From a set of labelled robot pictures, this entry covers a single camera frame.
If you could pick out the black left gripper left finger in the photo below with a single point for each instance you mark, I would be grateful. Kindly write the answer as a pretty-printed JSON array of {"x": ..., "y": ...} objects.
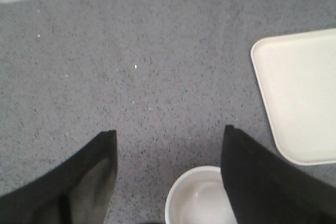
[{"x": 77, "y": 191}]

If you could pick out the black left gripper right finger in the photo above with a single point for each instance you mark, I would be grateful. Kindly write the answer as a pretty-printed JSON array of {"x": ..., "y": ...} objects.
[{"x": 263, "y": 188}]

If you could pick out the white smiley mug black handle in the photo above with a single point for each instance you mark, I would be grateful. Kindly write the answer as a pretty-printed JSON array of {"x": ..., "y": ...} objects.
[{"x": 198, "y": 196}]

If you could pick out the cream rectangular tray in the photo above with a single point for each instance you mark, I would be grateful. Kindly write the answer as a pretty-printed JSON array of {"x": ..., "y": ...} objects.
[{"x": 296, "y": 77}]

